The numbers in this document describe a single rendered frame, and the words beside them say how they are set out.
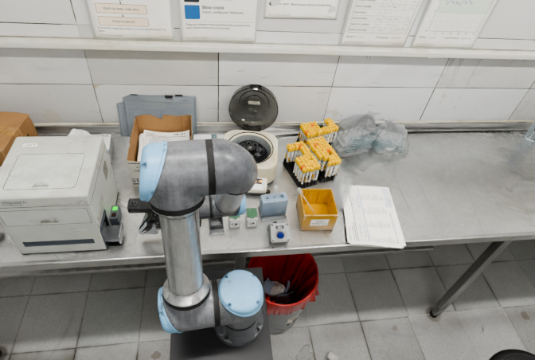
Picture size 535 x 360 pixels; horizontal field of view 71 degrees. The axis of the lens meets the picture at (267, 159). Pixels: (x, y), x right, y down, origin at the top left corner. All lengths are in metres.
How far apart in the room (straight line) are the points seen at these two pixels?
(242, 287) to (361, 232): 0.66
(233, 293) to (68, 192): 0.59
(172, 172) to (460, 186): 1.47
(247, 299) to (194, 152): 0.44
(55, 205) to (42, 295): 1.26
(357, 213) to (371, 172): 0.28
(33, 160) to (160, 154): 0.72
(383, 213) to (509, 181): 0.72
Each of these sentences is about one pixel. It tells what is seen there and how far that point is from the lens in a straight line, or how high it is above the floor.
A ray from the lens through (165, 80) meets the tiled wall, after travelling 1.70.
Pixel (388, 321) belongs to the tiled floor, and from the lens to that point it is 2.43.
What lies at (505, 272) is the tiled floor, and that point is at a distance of 2.99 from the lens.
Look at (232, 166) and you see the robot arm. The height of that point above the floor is 1.55.
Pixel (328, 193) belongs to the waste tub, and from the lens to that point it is 1.54.
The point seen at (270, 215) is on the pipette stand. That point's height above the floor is 0.89.
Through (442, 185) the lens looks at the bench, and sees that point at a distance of 1.89.
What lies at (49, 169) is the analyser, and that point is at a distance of 1.36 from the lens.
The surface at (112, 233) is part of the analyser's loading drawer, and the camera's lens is 1.46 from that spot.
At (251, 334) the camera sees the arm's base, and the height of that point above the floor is 0.98.
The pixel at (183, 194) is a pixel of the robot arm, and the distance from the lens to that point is 0.75.
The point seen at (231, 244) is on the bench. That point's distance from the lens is 1.43.
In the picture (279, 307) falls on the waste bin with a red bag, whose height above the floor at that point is 0.42.
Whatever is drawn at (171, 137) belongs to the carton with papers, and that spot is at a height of 0.94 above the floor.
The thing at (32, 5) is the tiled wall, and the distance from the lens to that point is 1.65.
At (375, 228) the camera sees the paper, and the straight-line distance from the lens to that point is 1.57.
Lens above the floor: 2.08
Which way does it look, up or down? 44 degrees down
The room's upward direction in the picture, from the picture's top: 8 degrees clockwise
